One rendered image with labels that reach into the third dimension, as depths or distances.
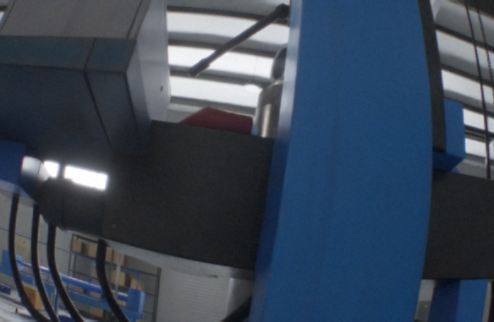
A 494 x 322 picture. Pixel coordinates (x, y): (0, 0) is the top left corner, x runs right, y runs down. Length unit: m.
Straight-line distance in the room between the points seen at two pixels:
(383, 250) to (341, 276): 0.06
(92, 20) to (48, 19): 0.07
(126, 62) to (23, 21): 0.20
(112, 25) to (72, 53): 0.06
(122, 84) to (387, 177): 0.30
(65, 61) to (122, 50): 0.07
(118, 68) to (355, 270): 0.33
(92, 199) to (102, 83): 0.41
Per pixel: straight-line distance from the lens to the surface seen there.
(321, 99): 0.57
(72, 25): 0.60
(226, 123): 0.83
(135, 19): 0.58
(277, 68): 1.63
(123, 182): 0.77
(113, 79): 0.56
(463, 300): 0.86
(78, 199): 0.95
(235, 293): 1.33
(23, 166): 0.90
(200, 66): 1.16
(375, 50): 0.63
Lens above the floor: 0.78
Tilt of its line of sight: 20 degrees up
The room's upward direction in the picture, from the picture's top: 9 degrees clockwise
